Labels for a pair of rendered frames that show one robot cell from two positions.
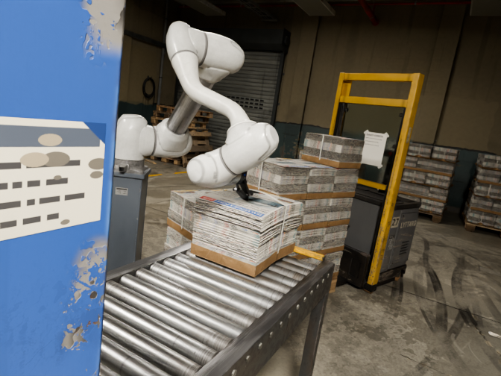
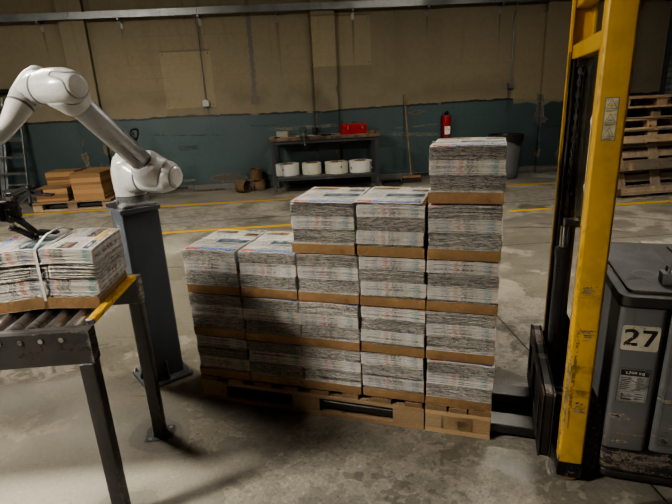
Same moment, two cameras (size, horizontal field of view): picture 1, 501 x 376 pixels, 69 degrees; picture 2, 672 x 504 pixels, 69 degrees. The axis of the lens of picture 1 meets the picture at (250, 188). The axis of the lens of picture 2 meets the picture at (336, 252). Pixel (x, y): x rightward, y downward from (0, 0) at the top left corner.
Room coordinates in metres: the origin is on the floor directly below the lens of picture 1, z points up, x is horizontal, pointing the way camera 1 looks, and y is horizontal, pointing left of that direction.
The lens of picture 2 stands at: (1.40, -2.05, 1.48)
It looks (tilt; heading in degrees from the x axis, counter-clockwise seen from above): 18 degrees down; 59
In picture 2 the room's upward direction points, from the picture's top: 3 degrees counter-clockwise
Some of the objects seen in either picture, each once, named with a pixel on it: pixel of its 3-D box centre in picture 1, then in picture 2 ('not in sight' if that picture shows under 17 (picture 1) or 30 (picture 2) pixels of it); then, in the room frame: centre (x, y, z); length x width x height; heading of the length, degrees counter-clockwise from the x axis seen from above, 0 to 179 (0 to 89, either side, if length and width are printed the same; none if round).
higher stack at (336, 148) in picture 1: (320, 213); (463, 287); (2.92, -0.61, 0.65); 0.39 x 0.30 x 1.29; 41
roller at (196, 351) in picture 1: (145, 325); not in sight; (0.86, 0.22, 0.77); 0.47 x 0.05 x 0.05; 62
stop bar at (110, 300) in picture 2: (278, 243); (114, 296); (1.56, -0.16, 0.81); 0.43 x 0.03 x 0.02; 62
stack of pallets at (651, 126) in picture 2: (181, 134); (633, 142); (8.99, 1.88, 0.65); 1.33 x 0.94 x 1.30; 156
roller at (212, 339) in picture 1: (162, 315); not in sight; (0.91, 0.19, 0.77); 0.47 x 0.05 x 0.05; 62
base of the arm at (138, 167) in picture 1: (127, 164); (128, 200); (1.78, 0.63, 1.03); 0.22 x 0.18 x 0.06; 8
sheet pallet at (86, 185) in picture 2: not in sight; (80, 187); (1.97, 6.85, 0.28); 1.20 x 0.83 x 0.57; 152
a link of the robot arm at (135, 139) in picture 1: (132, 136); (129, 173); (1.80, 0.62, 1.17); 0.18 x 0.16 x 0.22; 125
